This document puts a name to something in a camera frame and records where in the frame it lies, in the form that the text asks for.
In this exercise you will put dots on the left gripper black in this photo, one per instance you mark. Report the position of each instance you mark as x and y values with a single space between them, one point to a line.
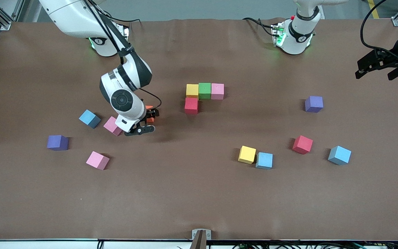
388 57

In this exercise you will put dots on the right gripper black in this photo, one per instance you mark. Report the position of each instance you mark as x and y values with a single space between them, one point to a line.
149 114

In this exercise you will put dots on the orange foam cube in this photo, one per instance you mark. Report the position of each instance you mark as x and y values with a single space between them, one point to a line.
149 107

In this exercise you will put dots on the red foam cube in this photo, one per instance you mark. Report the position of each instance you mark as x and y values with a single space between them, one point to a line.
191 105
302 144

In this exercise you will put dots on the yellow foam cube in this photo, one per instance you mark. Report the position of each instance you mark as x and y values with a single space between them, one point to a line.
192 91
247 154

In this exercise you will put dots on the green foam cube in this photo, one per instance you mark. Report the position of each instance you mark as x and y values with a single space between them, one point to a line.
205 91

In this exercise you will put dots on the pink foam cube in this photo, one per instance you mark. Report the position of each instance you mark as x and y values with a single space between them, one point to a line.
217 91
97 160
109 125

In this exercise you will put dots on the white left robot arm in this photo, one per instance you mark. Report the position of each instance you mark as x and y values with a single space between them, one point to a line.
297 34

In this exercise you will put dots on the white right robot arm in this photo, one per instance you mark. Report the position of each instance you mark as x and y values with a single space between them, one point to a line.
71 17

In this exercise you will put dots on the blue foam cube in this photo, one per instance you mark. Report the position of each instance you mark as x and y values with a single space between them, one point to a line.
339 155
89 118
264 160

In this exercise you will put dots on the purple foam cube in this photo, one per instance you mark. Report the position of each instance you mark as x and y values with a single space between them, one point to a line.
57 142
313 104

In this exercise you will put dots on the brown table cover mat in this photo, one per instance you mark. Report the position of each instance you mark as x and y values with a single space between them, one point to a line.
199 193

